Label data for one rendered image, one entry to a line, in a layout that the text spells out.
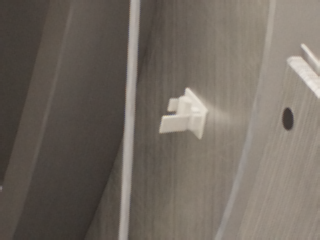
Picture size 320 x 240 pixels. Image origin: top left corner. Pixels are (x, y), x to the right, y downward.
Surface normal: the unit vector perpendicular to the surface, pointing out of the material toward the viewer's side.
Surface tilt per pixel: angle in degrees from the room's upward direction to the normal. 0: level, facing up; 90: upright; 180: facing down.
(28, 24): 66
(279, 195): 90
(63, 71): 115
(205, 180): 90
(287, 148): 90
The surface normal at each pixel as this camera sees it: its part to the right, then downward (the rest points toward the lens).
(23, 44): 0.43, -0.36
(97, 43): 0.44, 0.47
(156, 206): -0.88, 0.04
